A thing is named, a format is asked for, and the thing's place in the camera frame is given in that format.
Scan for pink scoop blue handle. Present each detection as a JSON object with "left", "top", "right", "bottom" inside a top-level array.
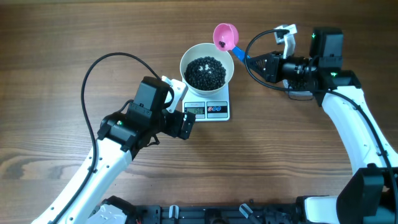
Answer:
[{"left": 213, "top": 23, "right": 245, "bottom": 62}]

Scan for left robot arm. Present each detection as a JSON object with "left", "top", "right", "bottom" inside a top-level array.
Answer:
[{"left": 34, "top": 77, "right": 195, "bottom": 223}]

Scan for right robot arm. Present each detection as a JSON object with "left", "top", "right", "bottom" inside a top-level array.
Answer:
[{"left": 243, "top": 27, "right": 397, "bottom": 223}]

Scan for white digital kitchen scale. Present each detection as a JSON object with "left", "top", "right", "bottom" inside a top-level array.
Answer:
[{"left": 182, "top": 85, "right": 231, "bottom": 122}]

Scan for white bowl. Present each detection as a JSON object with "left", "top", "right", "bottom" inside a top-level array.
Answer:
[{"left": 180, "top": 43, "right": 234, "bottom": 96}]

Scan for black beans in bowl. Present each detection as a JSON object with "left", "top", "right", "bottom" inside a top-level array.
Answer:
[{"left": 183, "top": 57, "right": 226, "bottom": 91}]

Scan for black beans in container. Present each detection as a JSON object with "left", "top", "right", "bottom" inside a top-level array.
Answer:
[{"left": 288, "top": 80, "right": 307, "bottom": 90}]

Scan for clear plastic bean container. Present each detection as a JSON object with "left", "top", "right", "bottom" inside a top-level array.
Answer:
[{"left": 282, "top": 80, "right": 313, "bottom": 97}]

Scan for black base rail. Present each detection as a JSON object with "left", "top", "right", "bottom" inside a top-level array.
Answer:
[{"left": 86, "top": 196, "right": 326, "bottom": 224}]

